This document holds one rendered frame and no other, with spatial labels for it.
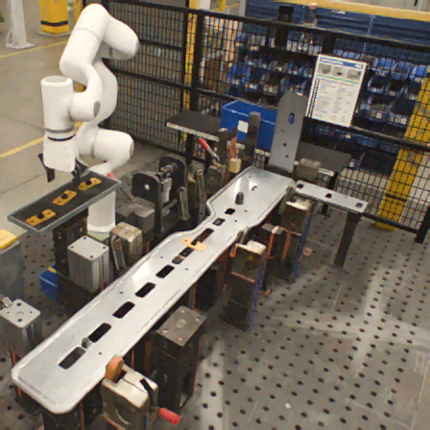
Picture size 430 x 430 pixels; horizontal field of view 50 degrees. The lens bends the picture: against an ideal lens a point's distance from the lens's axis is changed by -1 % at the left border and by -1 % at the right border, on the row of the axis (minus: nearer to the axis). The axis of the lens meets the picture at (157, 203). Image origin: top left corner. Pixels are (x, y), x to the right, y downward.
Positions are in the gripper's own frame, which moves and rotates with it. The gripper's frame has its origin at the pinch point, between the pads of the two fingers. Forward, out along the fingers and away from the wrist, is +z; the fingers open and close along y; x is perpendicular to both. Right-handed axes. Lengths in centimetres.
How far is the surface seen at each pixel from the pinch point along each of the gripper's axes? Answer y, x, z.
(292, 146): 55, 88, 11
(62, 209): 3.1, -5.7, 6.1
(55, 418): 26, -47, 38
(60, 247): 0.1, -4.2, 22.2
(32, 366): 21, -47, 22
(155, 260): 30.1, 3.5, 22.1
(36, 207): -4.3, -8.4, 6.1
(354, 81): 73, 113, -14
